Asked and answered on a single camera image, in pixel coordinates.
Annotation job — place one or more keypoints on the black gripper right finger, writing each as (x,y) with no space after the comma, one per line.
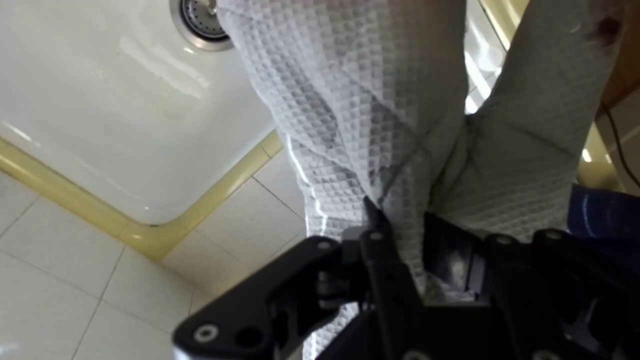
(533,293)

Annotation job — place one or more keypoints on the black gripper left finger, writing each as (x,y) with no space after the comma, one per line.
(380,286)

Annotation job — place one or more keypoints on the dark blue folded towel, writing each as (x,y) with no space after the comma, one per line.
(606,220)

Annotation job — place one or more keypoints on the metal sink drain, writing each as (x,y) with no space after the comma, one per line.
(201,21)

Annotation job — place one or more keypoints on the white ceramic sink basin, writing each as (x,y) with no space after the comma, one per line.
(101,100)

